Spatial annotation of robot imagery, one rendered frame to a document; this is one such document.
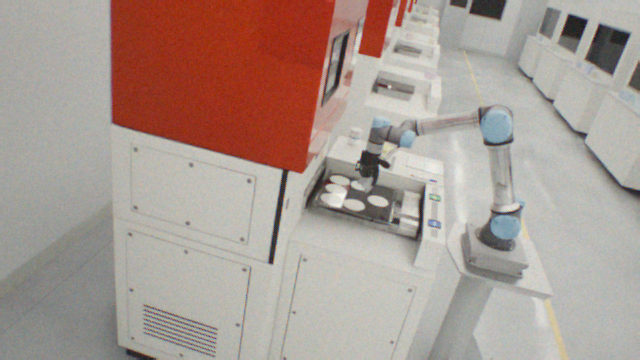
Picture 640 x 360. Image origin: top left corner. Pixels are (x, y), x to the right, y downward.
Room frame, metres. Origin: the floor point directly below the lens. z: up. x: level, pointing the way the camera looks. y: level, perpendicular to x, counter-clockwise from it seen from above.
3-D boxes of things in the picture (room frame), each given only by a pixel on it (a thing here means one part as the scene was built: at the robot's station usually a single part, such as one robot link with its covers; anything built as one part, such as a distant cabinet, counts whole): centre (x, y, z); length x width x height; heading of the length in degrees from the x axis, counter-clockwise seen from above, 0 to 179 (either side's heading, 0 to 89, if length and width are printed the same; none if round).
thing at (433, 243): (1.88, -0.54, 0.89); 0.55 x 0.09 x 0.14; 172
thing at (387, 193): (2.00, -0.19, 0.90); 0.34 x 0.34 x 0.01; 82
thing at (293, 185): (1.84, 0.06, 1.02); 0.82 x 0.03 x 0.40; 172
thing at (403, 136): (1.90, -0.31, 1.27); 0.11 x 0.11 x 0.08; 72
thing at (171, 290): (1.89, 0.40, 0.41); 0.82 x 0.71 x 0.82; 172
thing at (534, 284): (1.84, -0.86, 0.75); 0.45 x 0.44 x 0.13; 84
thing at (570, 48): (10.31, -4.88, 1.00); 1.80 x 1.08 x 2.00; 172
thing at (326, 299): (2.06, -0.31, 0.41); 0.97 x 0.64 x 0.82; 172
